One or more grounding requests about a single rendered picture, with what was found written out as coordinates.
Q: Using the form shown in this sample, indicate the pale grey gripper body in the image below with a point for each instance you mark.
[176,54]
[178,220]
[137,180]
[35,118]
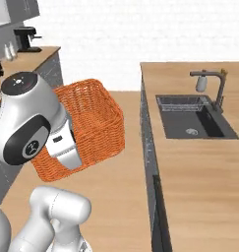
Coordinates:
[70,158]

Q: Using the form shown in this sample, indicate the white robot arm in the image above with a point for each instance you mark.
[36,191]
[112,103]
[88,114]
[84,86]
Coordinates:
[22,111]

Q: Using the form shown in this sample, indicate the orange wicker basket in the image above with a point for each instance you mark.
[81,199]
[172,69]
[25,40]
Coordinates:
[98,124]

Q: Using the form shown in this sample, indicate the dark sink basin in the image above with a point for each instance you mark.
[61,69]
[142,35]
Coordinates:
[190,126]

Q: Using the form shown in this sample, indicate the black coffee machine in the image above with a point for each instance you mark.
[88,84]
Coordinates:
[25,39]

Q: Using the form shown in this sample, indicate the dark grey tap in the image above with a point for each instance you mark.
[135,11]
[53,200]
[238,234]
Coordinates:
[220,88]

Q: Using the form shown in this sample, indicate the small yellow object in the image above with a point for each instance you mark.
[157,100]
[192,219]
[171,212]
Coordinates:
[224,71]

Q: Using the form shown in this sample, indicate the grey wall cupboards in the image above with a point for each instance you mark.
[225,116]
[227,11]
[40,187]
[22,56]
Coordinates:
[19,10]

